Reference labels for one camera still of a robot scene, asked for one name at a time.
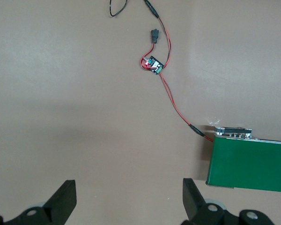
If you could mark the small green circuit board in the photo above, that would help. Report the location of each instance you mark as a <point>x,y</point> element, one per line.
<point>153,65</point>

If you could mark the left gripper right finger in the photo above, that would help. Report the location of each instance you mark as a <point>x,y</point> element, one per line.
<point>194,206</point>

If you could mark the green conveyor belt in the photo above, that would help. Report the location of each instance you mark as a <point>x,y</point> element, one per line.
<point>248,164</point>

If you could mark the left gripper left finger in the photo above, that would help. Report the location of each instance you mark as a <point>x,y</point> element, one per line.
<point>58,204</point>

